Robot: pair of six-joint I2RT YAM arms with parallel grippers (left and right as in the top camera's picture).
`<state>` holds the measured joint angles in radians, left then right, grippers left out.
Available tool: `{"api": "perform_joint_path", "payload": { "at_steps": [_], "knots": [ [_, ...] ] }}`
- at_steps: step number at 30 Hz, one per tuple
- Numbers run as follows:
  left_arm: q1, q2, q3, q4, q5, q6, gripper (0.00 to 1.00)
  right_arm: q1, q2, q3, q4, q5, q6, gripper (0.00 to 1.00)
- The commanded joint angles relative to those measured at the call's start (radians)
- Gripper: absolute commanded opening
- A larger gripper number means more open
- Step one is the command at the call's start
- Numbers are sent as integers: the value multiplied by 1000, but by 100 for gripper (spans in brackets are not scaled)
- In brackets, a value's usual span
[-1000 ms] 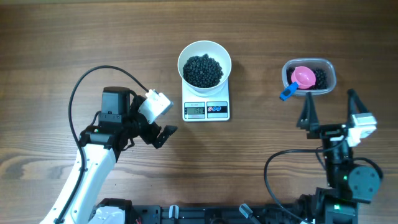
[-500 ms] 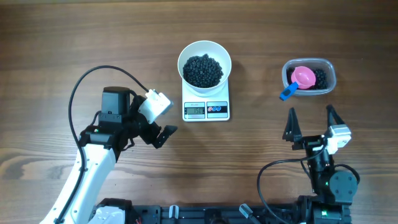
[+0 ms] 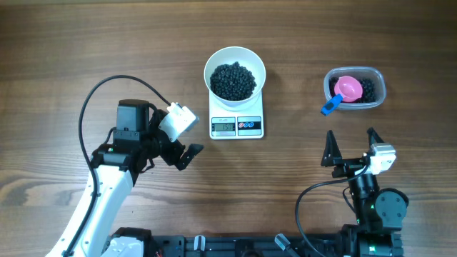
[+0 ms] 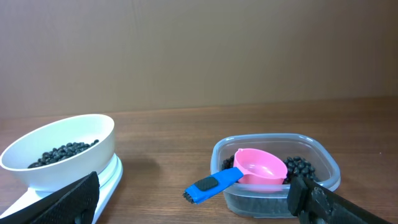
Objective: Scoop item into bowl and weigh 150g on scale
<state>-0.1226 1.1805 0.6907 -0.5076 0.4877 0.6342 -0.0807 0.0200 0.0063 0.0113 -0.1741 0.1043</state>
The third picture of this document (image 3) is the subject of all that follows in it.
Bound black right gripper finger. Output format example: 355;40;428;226
367;127;384;146
321;130;343;167

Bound pile of black beans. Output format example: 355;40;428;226
328;76;376;104

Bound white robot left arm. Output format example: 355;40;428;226
49;106;203;256

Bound pink scoop with blue handle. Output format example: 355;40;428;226
321;76;363;116

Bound clear plastic bean container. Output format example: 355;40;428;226
323;66;386;110

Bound white bowl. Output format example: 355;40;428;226
204;46;266;107

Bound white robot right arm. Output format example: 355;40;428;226
321;128;409;257

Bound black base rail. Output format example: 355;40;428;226
103;233;343;257

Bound black right camera cable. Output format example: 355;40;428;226
294;166;371;257

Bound black left camera cable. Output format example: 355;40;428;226
62;74;172;257

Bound white digital kitchen scale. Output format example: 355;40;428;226
209;93;265;140

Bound black camera cable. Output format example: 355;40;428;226
294;166;371;257
62;74;172;257

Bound black beans in bowl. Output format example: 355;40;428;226
210;61;257;101

